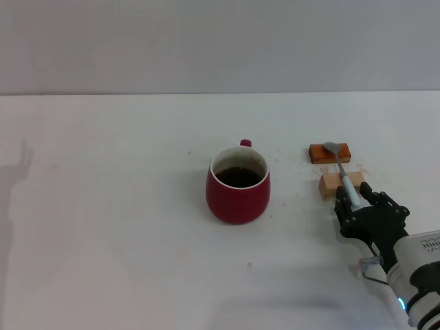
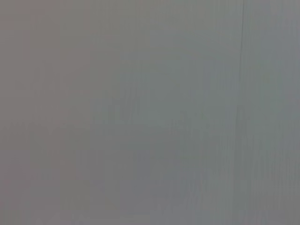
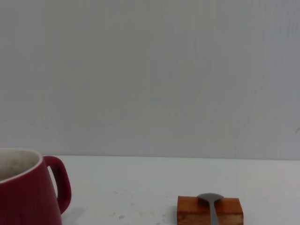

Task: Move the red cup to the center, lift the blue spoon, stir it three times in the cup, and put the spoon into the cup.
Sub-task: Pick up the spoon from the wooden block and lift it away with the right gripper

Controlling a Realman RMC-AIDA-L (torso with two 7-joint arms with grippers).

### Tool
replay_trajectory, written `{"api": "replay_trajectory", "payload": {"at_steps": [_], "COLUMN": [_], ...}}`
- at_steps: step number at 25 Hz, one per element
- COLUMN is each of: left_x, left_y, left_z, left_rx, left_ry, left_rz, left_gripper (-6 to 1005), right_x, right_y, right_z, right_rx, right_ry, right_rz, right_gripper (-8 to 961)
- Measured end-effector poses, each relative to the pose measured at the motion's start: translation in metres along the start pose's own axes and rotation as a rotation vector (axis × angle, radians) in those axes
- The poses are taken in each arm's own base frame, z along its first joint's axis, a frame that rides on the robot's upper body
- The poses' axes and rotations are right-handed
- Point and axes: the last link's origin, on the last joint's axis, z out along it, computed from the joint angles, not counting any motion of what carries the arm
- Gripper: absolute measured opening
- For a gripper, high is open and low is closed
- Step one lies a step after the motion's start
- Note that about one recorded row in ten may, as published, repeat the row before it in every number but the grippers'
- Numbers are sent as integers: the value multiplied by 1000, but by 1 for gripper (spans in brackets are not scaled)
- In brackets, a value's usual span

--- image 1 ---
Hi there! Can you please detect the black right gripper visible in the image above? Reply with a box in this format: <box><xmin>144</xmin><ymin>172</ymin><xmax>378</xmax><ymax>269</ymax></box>
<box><xmin>333</xmin><ymin>181</ymin><xmax>411</xmax><ymax>272</ymax></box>

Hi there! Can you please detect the light wooden spoon rest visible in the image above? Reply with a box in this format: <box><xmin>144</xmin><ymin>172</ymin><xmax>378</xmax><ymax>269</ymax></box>
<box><xmin>318</xmin><ymin>171</ymin><xmax>365</xmax><ymax>201</ymax></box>

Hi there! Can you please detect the red ceramic coffee cup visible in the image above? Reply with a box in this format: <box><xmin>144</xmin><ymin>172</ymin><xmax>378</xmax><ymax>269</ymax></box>
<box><xmin>205</xmin><ymin>139</ymin><xmax>272</xmax><ymax>226</ymax></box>

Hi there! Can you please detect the blue-handled metal spoon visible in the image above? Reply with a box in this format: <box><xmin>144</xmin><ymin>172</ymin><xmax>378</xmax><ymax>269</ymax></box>
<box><xmin>322</xmin><ymin>141</ymin><xmax>362</xmax><ymax>210</ymax></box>

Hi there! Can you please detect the orange wooden block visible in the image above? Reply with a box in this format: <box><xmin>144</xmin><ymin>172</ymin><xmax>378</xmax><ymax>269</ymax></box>
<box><xmin>308</xmin><ymin>143</ymin><xmax>352</xmax><ymax>166</ymax></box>

